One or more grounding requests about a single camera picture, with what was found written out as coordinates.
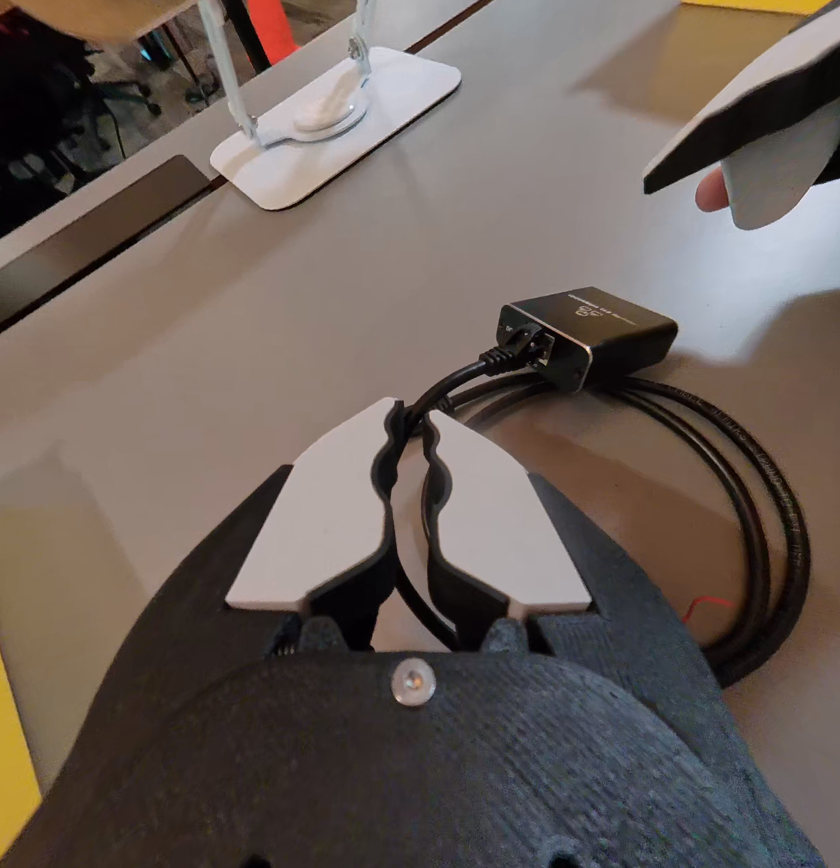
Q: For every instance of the person's right hand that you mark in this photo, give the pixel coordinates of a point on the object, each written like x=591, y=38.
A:
x=711, y=193

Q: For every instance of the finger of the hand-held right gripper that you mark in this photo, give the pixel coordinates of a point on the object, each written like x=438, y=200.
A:
x=786, y=61

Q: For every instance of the white metal stand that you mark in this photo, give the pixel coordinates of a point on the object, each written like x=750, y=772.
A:
x=406, y=88

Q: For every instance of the orange traffic cone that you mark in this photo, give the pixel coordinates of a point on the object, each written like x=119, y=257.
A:
x=274, y=30

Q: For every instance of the black office chair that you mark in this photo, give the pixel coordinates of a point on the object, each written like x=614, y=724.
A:
x=47, y=102

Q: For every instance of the black network splitter box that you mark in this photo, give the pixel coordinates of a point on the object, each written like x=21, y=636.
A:
x=616, y=339

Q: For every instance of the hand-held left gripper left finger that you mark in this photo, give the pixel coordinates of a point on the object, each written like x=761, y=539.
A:
x=318, y=536

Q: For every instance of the wooden board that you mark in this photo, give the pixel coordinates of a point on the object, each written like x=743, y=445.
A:
x=108, y=17

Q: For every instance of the red twist tie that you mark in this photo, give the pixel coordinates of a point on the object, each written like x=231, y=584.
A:
x=711, y=601

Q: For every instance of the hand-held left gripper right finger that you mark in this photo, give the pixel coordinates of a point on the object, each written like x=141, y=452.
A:
x=508, y=536

